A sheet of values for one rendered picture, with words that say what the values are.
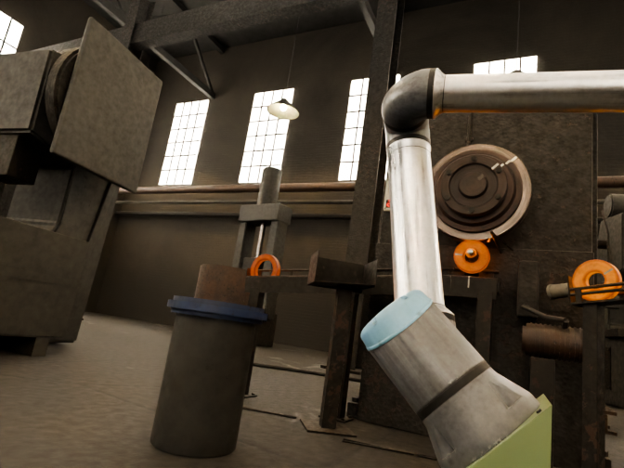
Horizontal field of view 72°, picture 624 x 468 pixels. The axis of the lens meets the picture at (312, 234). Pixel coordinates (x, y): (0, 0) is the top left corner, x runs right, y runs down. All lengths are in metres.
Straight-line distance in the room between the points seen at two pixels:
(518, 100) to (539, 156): 1.29
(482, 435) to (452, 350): 0.13
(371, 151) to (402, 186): 4.23
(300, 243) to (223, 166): 3.15
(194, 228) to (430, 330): 10.54
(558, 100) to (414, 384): 0.67
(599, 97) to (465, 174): 1.06
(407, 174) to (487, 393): 0.56
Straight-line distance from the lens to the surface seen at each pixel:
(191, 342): 1.34
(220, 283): 4.39
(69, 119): 3.41
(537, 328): 1.87
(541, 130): 2.42
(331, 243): 9.08
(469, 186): 2.06
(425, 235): 1.03
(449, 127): 2.47
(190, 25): 8.38
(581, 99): 1.10
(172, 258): 11.42
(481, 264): 2.08
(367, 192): 5.12
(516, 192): 2.12
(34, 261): 3.01
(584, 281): 1.89
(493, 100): 1.08
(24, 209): 3.99
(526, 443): 0.72
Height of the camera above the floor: 0.39
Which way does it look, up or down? 12 degrees up
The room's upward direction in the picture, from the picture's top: 8 degrees clockwise
